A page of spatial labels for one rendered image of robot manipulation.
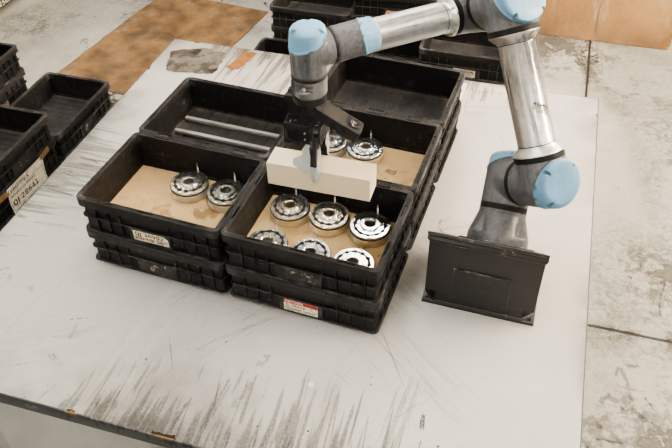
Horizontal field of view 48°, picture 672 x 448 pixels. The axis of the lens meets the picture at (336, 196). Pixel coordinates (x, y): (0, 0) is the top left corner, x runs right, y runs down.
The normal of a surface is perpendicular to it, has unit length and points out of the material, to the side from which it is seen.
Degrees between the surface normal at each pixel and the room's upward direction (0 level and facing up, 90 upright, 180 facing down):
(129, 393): 0
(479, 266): 90
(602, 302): 0
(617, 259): 0
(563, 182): 64
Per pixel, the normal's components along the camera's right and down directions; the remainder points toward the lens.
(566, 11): -0.27, 0.37
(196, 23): 0.00, -0.76
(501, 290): -0.30, 0.63
